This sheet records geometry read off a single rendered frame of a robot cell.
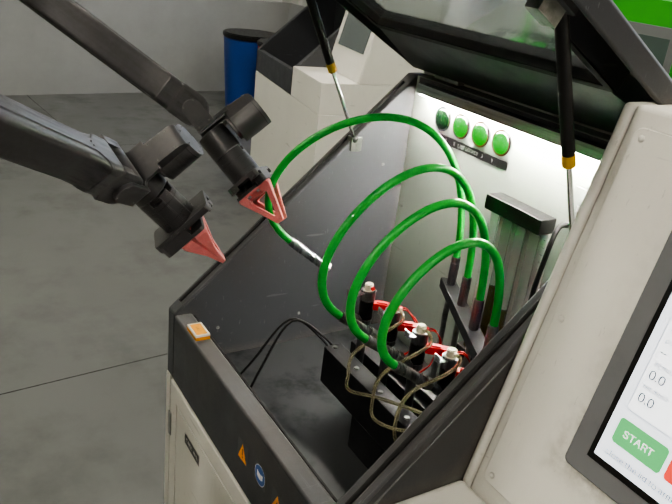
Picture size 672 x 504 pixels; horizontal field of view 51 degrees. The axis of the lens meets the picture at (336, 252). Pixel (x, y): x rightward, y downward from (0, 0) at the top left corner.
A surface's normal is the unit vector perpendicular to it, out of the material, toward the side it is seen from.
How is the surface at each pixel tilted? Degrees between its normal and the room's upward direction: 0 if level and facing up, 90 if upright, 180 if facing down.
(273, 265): 90
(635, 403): 76
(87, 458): 0
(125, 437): 0
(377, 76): 90
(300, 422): 0
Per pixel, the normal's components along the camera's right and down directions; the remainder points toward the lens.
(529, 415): -0.80, -0.11
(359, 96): 0.36, 0.41
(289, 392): 0.11, -0.91
